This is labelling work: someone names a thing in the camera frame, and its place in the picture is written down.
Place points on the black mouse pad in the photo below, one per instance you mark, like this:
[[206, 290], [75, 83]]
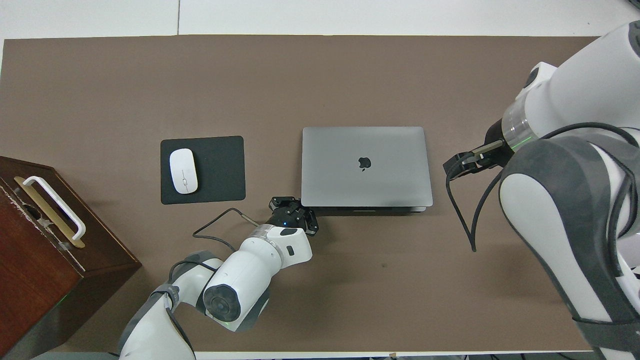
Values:
[[225, 170]]

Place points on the dark brown wooden box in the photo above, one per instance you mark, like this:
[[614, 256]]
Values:
[[30, 260]]

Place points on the grey laptop computer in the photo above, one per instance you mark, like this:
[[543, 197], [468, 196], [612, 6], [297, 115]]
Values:
[[340, 170]]

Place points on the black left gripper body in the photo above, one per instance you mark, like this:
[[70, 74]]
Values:
[[287, 216]]

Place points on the brown paper table mat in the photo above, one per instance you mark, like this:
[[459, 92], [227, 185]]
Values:
[[100, 90]]

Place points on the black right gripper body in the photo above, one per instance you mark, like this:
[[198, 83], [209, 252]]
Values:
[[496, 132]]

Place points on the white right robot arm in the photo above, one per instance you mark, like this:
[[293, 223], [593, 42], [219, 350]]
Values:
[[575, 90]]

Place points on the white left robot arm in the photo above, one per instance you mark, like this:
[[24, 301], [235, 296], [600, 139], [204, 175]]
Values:
[[240, 280]]

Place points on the white computer mouse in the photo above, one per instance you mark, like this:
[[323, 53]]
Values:
[[183, 170]]

